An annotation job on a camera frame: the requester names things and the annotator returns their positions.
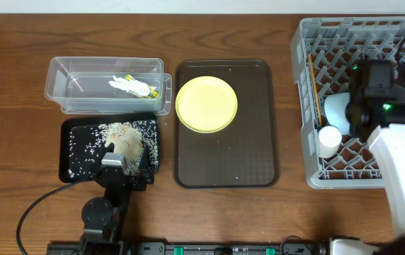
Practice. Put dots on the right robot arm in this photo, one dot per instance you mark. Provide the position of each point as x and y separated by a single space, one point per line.
379 119

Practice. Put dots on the clear plastic bin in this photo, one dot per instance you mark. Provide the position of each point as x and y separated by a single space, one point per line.
80 85

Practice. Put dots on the light blue bowl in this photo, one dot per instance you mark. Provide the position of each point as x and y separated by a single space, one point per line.
335 111

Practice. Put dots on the black plastic tray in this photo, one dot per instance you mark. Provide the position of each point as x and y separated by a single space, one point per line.
78 124

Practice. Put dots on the green orange snack wrapper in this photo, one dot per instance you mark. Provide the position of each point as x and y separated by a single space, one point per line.
153 93

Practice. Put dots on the grey dishwasher rack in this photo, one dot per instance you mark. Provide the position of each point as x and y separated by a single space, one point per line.
336 44

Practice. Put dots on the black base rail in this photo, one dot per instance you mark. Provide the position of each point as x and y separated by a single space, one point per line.
290 245

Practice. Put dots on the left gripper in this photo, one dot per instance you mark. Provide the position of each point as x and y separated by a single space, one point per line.
125 178

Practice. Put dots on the yellow round plate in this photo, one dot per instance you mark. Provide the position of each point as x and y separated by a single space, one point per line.
206 104

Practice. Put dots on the spilled rice and nuts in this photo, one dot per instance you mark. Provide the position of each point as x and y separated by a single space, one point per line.
127 141

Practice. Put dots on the dark brown serving tray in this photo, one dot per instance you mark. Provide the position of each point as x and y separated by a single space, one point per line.
245 153

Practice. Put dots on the wooden chopstick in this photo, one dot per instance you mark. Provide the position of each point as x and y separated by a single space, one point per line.
316 96
311 64

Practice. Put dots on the white cup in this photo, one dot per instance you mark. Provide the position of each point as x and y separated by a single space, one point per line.
329 141

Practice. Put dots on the white tissue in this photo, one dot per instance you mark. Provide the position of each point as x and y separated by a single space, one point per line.
119 83

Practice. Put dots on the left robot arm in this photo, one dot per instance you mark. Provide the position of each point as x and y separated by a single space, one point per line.
104 216

